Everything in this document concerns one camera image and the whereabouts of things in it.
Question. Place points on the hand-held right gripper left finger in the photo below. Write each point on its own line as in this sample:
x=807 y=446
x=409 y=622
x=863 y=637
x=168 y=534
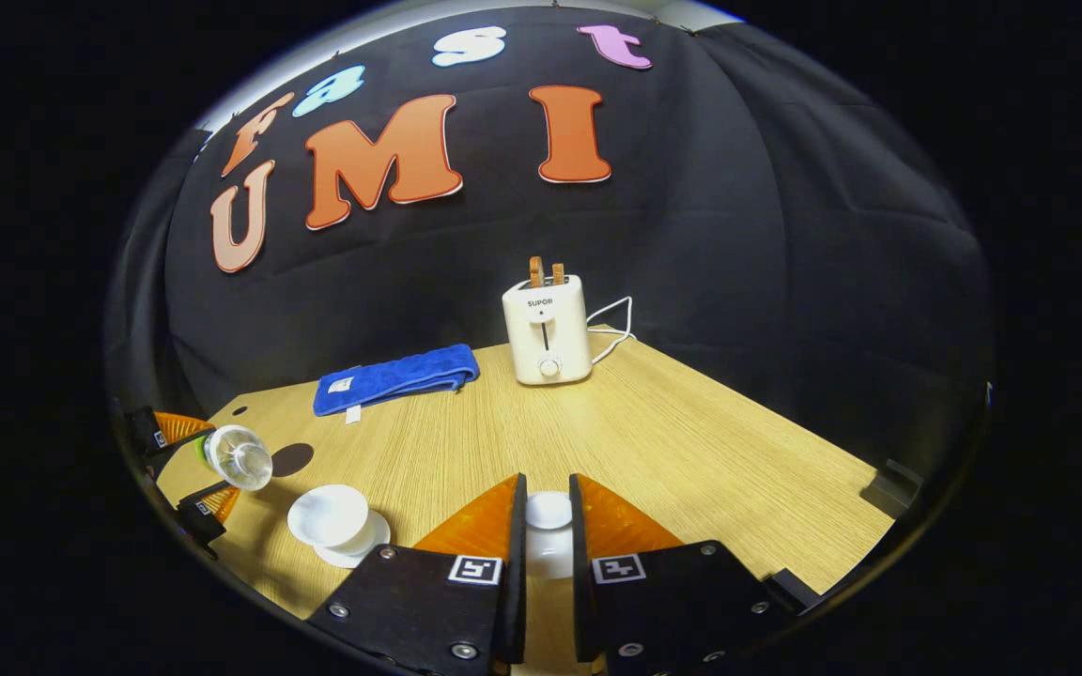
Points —
x=515 y=582

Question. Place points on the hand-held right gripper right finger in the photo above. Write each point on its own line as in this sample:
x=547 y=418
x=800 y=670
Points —
x=583 y=582

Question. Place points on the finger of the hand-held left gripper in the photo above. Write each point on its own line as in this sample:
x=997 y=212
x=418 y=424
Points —
x=179 y=427
x=208 y=512

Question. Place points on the clear green-label water bottle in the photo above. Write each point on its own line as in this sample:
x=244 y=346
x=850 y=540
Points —
x=239 y=458

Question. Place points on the white teacup lid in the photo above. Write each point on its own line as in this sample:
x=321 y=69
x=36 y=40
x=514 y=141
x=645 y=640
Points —
x=548 y=512

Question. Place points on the dark round coaster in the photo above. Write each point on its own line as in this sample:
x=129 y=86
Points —
x=297 y=460

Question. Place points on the white teacup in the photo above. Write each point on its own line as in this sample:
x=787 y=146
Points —
x=327 y=514

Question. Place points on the blue folded towel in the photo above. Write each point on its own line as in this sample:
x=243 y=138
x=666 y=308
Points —
x=400 y=374

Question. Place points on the cream toaster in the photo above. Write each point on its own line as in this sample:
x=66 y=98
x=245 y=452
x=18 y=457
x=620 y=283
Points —
x=527 y=343

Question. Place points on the black backdrop cloth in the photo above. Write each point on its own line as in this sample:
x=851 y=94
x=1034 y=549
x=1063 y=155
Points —
x=409 y=282

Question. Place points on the black table edge bracket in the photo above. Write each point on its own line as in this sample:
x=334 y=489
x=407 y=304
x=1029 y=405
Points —
x=893 y=488

